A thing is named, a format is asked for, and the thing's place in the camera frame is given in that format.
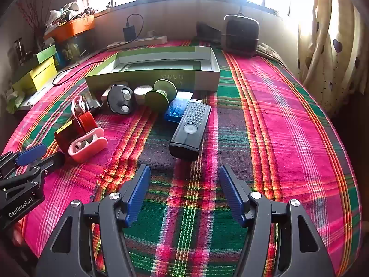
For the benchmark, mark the green white spool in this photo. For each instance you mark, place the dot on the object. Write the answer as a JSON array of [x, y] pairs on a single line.
[[159, 98]]

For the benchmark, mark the small black grey heater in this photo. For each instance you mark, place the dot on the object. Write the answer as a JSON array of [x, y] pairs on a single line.
[[240, 35]]

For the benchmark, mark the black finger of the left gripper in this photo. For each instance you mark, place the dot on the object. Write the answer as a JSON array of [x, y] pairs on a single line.
[[45, 166]]

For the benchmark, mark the yellow green box stack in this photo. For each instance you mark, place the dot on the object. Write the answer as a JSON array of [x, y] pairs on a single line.
[[33, 74]]

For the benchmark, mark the cream patterned curtain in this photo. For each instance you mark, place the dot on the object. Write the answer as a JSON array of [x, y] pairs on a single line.
[[332, 51]]

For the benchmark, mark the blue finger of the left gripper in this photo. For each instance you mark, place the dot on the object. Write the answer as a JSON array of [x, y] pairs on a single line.
[[10, 161]]

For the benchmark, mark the white power strip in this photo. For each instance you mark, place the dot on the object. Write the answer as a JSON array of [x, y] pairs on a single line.
[[156, 40]]

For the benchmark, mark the black round key fob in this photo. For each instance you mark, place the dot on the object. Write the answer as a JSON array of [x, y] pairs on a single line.
[[120, 99]]

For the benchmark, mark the green cardboard box tray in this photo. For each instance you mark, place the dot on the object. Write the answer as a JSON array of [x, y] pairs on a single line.
[[189, 68]]

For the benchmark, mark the black rectangular remote device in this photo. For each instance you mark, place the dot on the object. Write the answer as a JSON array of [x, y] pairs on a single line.
[[186, 141]]

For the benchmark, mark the plaid pink green tablecloth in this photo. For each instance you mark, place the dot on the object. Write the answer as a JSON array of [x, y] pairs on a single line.
[[265, 126]]

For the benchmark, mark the silver black lighter bar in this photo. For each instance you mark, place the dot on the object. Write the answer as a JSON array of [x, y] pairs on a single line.
[[92, 104]]

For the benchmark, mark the pink clip front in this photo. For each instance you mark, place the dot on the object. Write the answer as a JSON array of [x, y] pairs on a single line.
[[85, 147]]

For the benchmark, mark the blue usb tester dongle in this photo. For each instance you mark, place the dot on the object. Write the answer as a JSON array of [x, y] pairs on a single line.
[[178, 107]]

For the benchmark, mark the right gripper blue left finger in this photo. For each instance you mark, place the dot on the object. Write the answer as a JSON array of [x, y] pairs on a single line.
[[117, 211]]

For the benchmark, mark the pink clip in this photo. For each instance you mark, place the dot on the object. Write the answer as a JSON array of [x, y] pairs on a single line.
[[79, 106], [85, 147]]

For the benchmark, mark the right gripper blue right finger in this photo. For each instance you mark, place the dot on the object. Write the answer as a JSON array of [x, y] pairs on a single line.
[[252, 211]]

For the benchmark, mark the black charger brick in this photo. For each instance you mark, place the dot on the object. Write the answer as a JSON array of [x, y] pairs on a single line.
[[129, 33]]

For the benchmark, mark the orange storage tray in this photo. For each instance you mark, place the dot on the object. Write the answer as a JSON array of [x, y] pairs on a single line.
[[71, 29]]

